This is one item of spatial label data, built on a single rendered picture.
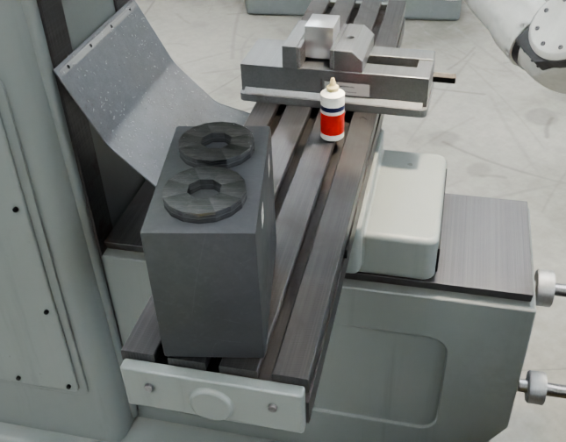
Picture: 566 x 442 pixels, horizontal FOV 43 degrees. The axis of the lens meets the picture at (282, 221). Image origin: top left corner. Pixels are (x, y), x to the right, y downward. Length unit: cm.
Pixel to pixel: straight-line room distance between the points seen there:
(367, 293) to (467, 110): 209
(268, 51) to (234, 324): 71
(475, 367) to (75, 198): 78
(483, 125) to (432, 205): 191
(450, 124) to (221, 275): 246
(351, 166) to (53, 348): 73
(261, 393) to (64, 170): 60
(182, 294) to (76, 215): 56
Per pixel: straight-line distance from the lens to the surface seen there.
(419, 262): 122
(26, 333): 154
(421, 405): 148
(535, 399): 140
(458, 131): 310
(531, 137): 313
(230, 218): 74
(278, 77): 134
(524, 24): 89
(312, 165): 117
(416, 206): 127
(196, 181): 78
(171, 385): 88
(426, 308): 128
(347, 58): 129
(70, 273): 138
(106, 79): 128
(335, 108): 120
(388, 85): 130
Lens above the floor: 154
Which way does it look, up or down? 37 degrees down
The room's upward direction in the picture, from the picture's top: 3 degrees counter-clockwise
